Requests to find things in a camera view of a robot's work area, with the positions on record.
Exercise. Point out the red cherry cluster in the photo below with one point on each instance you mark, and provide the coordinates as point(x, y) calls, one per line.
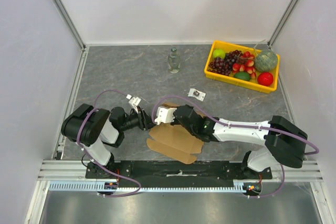
point(244, 61)

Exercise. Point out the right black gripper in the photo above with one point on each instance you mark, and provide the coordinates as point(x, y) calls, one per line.
point(177, 114)

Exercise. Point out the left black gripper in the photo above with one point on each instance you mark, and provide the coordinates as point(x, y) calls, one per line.
point(145, 121)

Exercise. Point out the brown cardboard box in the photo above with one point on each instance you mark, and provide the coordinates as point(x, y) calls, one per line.
point(175, 142)

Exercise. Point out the green netted melon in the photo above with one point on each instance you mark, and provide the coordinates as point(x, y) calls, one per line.
point(266, 61)

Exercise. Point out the white cable duct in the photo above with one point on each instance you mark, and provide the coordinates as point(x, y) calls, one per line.
point(106, 187)

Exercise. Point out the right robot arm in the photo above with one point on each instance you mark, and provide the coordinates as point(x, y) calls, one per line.
point(275, 137)

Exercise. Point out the green apple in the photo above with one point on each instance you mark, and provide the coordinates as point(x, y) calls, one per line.
point(219, 53)

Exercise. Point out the red apple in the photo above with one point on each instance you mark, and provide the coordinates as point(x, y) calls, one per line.
point(265, 79)

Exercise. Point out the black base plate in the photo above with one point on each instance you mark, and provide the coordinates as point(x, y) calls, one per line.
point(149, 173)

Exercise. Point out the green avocado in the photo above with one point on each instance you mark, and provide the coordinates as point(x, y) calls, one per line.
point(241, 75)

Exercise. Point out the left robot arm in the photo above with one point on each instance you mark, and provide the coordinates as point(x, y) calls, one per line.
point(94, 129)

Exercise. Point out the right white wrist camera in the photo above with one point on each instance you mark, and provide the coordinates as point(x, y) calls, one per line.
point(165, 114)

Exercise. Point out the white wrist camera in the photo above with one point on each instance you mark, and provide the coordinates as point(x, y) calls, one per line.
point(134, 102)
point(165, 114)

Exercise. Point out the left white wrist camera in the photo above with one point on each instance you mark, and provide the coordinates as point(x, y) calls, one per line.
point(134, 102)

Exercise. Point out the dark purple grape bunch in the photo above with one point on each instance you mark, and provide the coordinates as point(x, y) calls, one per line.
point(222, 66)

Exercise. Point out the small white packet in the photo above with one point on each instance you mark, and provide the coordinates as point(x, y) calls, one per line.
point(199, 95)

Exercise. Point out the clear glass bottle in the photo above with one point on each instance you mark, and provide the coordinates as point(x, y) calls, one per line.
point(174, 61)

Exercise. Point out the aluminium frame rail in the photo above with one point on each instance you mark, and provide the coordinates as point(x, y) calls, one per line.
point(66, 170)

